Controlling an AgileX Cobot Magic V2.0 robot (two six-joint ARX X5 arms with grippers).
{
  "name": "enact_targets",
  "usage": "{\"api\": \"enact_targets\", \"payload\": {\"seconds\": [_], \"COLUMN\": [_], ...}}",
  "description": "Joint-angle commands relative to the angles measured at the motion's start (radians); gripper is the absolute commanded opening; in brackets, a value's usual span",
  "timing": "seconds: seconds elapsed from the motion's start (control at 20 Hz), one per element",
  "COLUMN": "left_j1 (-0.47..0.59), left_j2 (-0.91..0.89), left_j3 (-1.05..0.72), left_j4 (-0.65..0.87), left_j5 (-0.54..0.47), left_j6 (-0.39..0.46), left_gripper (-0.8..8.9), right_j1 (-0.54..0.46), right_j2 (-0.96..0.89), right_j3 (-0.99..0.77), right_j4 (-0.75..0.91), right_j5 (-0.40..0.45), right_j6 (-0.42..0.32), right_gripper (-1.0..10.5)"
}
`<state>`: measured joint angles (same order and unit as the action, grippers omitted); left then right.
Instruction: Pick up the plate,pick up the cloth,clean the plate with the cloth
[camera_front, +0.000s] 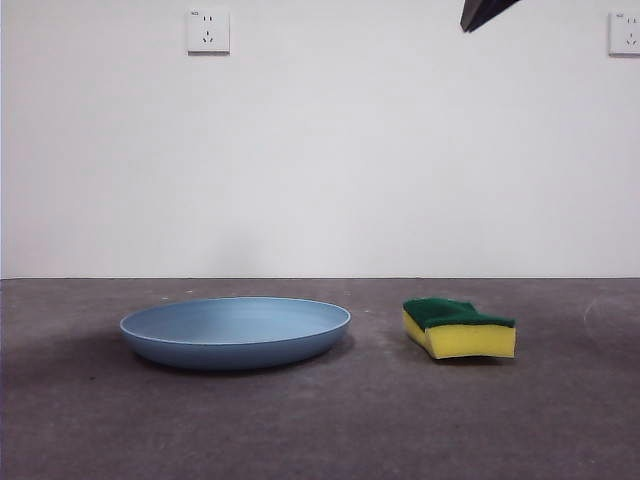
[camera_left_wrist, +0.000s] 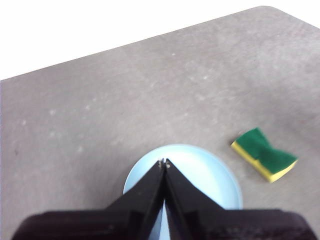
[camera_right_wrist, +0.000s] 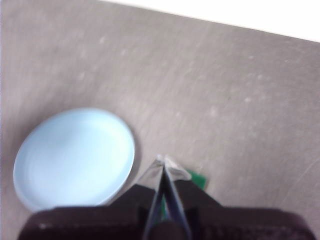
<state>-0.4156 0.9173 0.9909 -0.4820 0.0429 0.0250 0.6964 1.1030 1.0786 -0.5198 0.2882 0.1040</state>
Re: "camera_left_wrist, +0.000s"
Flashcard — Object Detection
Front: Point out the yellow sponge with green pad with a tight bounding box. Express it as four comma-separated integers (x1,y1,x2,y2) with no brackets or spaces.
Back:
230,127,300,183

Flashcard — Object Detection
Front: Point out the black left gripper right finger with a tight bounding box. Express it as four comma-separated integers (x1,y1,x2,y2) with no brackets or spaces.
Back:
163,157,317,240

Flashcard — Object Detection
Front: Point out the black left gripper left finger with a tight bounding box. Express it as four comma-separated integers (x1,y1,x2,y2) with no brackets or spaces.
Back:
12,159,166,240

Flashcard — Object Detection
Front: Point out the blue round plate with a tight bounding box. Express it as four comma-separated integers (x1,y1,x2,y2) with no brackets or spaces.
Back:
122,143,244,240

